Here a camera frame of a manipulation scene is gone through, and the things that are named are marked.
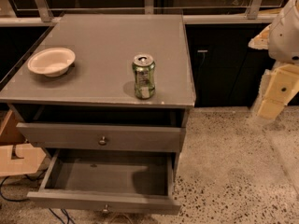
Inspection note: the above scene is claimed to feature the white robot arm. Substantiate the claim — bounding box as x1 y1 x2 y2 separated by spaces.
257 0 299 119

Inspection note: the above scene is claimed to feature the grey drawer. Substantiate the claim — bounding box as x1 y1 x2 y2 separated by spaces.
17 122 185 152
28 149 180 215

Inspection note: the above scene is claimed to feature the grey top drawer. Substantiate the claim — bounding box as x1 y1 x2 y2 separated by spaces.
17 122 185 152

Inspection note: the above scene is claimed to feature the metal window railing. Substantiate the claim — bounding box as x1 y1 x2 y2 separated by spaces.
0 0 288 27

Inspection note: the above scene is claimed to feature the wooden block piece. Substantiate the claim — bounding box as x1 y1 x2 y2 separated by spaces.
0 110 46 177

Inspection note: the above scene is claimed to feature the black wall cabinet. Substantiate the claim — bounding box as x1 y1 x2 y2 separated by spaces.
185 22 299 108

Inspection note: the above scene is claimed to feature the green soda can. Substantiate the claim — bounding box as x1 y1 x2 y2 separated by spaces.
132 54 155 99

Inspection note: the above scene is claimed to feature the white paper bowl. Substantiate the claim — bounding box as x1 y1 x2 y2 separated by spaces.
27 48 76 77

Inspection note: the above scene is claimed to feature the blue floor cable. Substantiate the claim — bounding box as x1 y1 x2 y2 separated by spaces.
0 171 76 224

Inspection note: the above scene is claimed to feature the grey drawer cabinet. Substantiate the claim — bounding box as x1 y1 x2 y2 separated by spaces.
0 13 197 173

